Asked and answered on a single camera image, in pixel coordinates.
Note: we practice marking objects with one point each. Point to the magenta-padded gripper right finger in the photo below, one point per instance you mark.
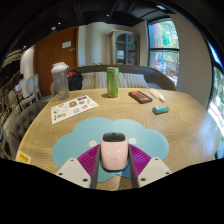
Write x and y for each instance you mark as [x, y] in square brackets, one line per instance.
[154, 170]

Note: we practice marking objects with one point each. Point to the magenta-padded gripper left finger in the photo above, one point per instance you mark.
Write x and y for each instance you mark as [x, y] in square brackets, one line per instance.
[72, 170]

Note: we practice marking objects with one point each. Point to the pink and black computer mouse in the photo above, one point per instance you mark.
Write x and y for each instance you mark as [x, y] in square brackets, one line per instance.
[114, 152]

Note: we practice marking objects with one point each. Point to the blue cloud-shaped mouse pad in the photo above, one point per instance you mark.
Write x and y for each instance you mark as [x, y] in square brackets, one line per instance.
[86, 131]

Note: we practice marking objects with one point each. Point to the yellow card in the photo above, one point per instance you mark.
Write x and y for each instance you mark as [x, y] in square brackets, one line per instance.
[23, 157]

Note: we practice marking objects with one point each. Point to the teal small packet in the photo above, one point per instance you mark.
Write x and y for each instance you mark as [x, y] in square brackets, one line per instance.
[160, 110]

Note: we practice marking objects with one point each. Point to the white sticker sheet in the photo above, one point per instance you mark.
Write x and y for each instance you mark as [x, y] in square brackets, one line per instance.
[73, 108]

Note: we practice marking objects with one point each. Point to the grey tufted chair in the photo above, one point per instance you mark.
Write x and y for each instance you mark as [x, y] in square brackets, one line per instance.
[25, 125]

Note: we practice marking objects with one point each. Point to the black and red small box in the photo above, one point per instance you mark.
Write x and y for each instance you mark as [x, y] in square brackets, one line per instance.
[140, 97]

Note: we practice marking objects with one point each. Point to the white tube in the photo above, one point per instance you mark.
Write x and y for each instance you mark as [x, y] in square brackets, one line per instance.
[157, 95]

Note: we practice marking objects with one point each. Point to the clear shaker bottle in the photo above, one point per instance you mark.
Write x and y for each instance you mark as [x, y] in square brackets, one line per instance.
[60, 83]

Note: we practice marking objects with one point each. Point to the black backpack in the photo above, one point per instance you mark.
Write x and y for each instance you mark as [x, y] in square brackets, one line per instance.
[75, 80]

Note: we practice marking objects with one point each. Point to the brown curved sofa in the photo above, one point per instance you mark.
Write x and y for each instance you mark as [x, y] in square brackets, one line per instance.
[160, 78]

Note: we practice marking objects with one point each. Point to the striped cushion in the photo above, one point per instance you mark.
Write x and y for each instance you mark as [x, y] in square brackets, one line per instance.
[95, 80]
[133, 80]

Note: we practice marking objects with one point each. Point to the group of white chairs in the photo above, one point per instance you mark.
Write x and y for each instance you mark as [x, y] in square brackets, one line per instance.
[30, 87]

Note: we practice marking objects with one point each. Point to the green drink can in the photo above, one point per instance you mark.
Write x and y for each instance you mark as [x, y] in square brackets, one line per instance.
[112, 83]

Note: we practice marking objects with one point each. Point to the person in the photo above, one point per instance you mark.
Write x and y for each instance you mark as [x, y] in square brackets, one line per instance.
[20, 81]

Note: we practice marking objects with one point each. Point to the wooden door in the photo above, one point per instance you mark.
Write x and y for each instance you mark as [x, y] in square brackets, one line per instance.
[50, 56]

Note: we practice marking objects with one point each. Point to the arched glass-door cabinet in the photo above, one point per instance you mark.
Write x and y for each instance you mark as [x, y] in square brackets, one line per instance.
[124, 48]

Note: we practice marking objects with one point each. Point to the white paper door sign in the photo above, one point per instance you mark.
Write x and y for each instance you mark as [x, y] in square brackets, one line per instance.
[66, 44]

